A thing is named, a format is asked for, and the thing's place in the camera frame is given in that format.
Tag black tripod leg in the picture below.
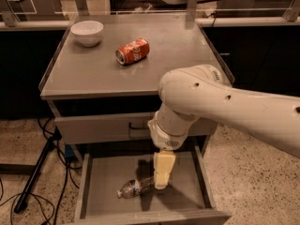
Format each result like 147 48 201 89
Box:
14 135 61 214

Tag black drawer handle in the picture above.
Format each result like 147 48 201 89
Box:
128 122 149 130

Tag white ceramic bowl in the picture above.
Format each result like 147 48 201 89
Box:
70 21 104 47

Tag grey open middle drawer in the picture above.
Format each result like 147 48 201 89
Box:
75 149 231 225

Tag grey drawer cabinet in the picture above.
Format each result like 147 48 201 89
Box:
38 13 235 161

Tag orange soda can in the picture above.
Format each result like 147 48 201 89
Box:
115 38 150 66

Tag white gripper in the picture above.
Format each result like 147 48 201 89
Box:
147 118 188 189

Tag clear acrylic barrier panel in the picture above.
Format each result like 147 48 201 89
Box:
0 0 299 26

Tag clear plastic water bottle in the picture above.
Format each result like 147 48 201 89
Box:
116 176 155 199

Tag black floor cables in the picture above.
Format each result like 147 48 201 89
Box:
0 117 83 225

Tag grey top drawer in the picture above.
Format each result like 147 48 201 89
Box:
55 112 218 144

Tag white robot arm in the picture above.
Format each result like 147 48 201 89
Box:
148 65 300 189

